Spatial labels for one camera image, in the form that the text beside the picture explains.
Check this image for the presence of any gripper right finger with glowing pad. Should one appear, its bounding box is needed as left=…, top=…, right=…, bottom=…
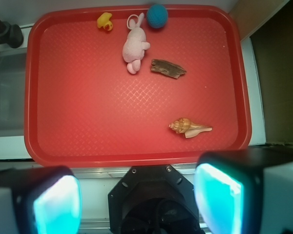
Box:
left=193, top=149, right=293, bottom=234

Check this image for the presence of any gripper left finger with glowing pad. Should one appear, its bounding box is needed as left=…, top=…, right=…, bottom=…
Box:
left=0, top=166, right=82, bottom=234

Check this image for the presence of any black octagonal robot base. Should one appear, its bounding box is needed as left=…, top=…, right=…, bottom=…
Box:
left=108, top=165, right=204, bottom=234

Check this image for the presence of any tan spiral conch shell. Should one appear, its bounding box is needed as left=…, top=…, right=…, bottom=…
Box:
left=168, top=117, right=212, bottom=138

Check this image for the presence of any red plastic tray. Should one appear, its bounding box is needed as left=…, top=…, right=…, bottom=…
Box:
left=24, top=5, right=251, bottom=167

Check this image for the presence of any steel sink basin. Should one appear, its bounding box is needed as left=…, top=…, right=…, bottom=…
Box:
left=0, top=48, right=27, bottom=137

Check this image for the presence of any brown bark piece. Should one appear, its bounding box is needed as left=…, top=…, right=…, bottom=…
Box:
left=151, top=59, right=187, bottom=79

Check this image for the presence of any pink plush bunny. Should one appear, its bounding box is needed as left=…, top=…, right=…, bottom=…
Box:
left=122, top=13, right=150, bottom=75

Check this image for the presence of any yellow rubber duck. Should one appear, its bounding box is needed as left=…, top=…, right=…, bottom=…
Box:
left=97, top=12, right=113, bottom=31

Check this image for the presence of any blue knitted ball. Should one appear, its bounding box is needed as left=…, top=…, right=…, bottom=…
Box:
left=146, top=4, right=168, bottom=29

